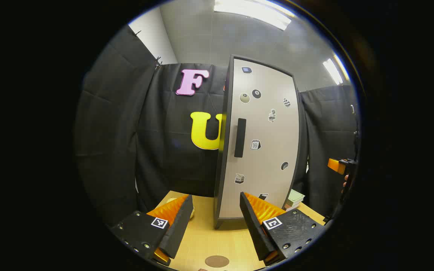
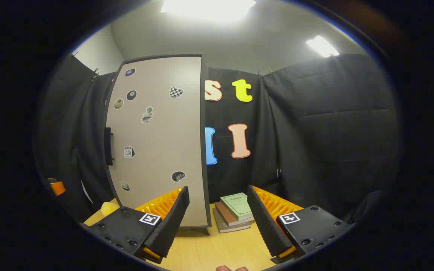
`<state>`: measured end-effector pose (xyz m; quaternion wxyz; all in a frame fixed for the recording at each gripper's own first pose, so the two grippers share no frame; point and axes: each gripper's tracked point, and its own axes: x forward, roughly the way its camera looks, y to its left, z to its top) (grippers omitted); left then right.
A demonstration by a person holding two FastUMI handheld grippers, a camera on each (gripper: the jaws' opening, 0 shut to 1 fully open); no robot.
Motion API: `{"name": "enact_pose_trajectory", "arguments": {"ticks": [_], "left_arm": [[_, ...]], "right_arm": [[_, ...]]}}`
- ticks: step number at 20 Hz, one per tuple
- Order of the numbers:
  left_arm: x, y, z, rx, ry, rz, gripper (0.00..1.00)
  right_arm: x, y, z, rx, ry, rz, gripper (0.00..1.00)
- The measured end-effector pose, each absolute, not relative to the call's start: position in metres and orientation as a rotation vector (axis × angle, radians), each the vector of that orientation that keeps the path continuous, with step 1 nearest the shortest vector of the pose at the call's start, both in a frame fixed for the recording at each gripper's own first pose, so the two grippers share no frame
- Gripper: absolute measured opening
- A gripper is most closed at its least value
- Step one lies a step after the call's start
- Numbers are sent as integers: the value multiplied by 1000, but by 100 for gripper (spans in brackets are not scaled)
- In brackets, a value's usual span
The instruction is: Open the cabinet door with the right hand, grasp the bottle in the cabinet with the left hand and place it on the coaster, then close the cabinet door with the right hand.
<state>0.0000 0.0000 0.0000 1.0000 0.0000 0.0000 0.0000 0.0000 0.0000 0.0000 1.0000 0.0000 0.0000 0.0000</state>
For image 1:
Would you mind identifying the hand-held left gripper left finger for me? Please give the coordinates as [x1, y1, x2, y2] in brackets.
[110, 194, 194, 267]

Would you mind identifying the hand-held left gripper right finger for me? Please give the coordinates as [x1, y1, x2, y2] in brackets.
[240, 191, 327, 266]

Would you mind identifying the brown round coaster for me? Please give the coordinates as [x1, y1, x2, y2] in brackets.
[205, 256, 230, 268]

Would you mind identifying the grey cabinet door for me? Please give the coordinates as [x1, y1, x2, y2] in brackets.
[219, 56, 301, 221]

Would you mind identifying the black cabinet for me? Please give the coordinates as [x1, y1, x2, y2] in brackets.
[214, 55, 235, 229]

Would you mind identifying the black cabinet door handle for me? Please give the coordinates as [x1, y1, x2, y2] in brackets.
[234, 118, 247, 158]

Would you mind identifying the green book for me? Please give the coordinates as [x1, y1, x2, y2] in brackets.
[287, 189, 306, 207]

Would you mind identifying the ceiling light panel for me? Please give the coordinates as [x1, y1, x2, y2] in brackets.
[214, 0, 296, 30]
[322, 56, 349, 85]

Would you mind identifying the black backdrop cloth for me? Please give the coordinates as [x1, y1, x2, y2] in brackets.
[75, 24, 359, 226]

